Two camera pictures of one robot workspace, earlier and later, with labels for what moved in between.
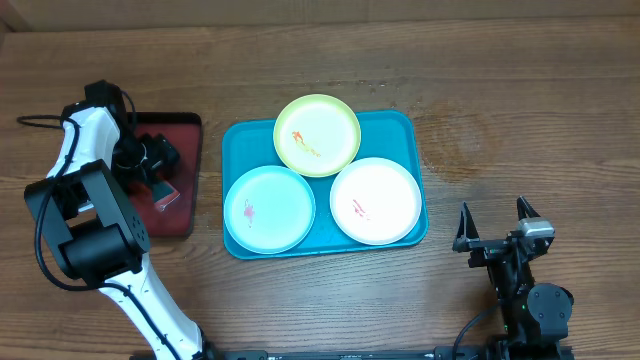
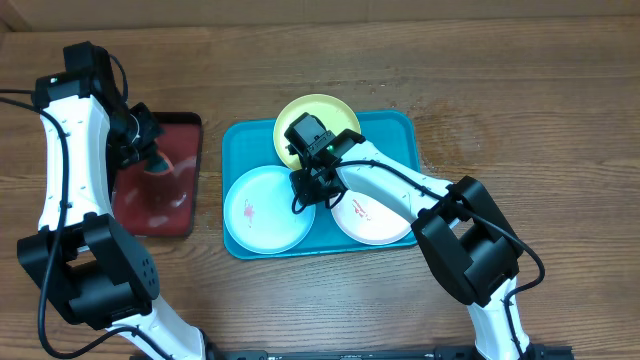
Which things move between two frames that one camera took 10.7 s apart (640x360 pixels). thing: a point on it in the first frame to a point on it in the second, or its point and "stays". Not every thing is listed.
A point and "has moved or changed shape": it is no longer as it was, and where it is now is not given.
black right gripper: (466, 239) to (300, 184)
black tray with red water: (171, 207) stays
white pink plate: (376, 201) stays
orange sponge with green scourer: (163, 194) has moved or changed shape
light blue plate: (269, 210) stays
